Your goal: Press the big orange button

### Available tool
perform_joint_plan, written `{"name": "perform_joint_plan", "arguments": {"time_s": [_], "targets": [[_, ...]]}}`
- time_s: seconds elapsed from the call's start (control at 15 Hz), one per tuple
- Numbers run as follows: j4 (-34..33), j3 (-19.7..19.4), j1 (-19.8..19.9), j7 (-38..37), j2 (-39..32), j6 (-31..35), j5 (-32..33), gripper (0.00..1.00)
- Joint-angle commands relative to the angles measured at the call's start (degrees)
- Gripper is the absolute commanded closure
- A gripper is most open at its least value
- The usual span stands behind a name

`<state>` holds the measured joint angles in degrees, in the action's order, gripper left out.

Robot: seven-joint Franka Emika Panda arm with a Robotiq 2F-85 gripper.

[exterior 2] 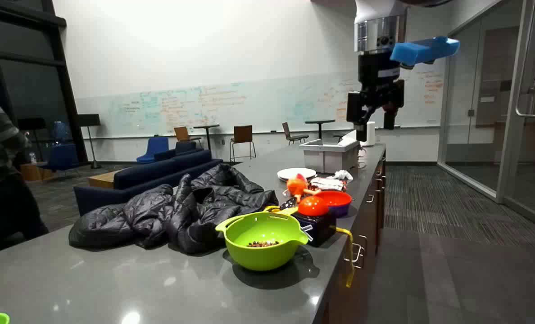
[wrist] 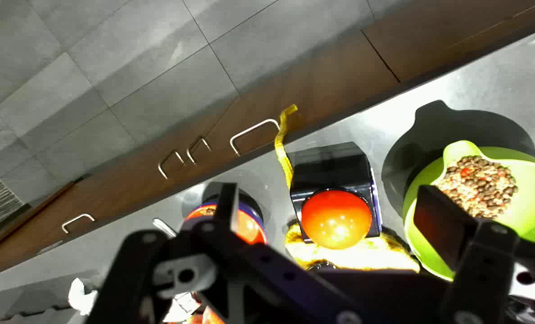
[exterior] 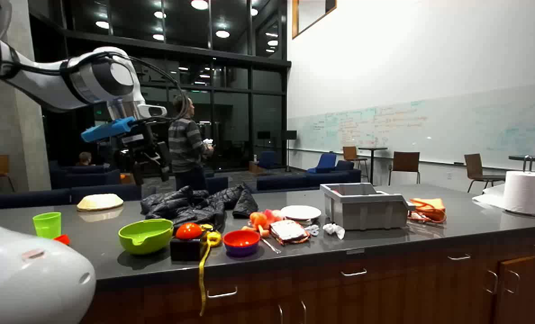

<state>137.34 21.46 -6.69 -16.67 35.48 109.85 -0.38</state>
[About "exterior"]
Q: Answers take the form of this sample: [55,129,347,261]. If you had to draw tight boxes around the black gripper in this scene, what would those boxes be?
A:
[113,117,172,183]

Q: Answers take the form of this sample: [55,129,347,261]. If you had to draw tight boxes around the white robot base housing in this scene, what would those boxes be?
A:
[0,214,97,324]

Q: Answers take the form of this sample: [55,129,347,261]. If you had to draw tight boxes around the black button box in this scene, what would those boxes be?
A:
[169,237,208,262]

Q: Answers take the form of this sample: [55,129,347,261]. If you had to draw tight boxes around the person in striped sweater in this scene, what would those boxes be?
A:
[167,95,216,190]

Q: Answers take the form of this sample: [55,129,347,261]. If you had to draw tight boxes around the black puffer jacket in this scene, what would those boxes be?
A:
[138,181,259,230]

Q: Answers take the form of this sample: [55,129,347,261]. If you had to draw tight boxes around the beige shallow plate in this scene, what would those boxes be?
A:
[75,192,126,212]

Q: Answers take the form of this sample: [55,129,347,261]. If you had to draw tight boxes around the seated person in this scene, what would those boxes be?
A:
[75,149,97,169]

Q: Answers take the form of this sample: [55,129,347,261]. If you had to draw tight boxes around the green plastic bowl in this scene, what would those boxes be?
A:
[117,217,176,257]

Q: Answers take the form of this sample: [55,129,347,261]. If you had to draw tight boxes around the red toy tomato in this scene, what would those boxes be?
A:
[174,221,205,243]

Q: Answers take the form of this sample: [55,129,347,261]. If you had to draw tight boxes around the red and purple bowl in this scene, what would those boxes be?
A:
[221,228,263,259]

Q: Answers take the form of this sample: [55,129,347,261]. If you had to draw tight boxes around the green plastic cup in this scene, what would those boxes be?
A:
[30,210,63,241]

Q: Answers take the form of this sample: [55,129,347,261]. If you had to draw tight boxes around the blue armchair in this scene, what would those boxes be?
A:
[255,147,284,171]
[304,151,340,174]

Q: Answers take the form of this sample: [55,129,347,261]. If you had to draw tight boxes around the orange toy figure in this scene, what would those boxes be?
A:
[246,210,272,234]

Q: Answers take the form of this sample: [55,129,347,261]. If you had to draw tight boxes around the small red toy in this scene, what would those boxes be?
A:
[263,207,284,225]

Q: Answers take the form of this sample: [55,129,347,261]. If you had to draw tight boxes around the thin silver utensil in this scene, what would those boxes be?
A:
[259,235,282,255]

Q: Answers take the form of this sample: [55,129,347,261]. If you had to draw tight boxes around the wrapped sandwich packet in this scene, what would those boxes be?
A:
[268,217,311,246]

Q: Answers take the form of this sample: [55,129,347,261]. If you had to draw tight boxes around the white round plate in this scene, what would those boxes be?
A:
[277,203,324,223]

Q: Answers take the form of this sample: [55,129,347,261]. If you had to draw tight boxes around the dark blue sofa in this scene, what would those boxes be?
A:
[255,167,363,192]

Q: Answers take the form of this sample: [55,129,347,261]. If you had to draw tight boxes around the white crumpled wrapper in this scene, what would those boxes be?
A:
[320,221,347,241]

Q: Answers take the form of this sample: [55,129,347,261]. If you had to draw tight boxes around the grey metal box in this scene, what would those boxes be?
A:
[318,181,410,232]

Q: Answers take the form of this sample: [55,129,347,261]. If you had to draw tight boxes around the tall black round table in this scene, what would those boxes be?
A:
[506,153,535,174]
[356,144,389,185]

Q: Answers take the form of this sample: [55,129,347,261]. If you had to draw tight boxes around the wood framed high window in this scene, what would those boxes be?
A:
[290,0,338,39]

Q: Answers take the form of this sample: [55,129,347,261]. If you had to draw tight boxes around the wooden counter cabinet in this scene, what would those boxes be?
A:
[79,223,535,324]

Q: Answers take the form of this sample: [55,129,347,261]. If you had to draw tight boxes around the orange snack bag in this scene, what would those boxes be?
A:
[407,196,448,226]

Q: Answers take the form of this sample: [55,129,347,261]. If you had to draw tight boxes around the white paper towel roll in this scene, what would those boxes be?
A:
[470,169,535,217]

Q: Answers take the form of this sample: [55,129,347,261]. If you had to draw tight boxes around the yellow cable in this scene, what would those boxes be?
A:
[196,223,223,318]

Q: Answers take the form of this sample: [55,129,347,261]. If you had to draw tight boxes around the dark glass window wall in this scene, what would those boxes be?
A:
[27,0,291,172]

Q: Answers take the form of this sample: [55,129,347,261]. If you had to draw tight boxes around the silver drawer handle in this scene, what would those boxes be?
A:
[338,266,369,279]
[444,252,473,264]
[203,286,239,300]

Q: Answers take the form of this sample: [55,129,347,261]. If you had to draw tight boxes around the wall whiteboard with writing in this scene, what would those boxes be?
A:
[286,81,535,171]

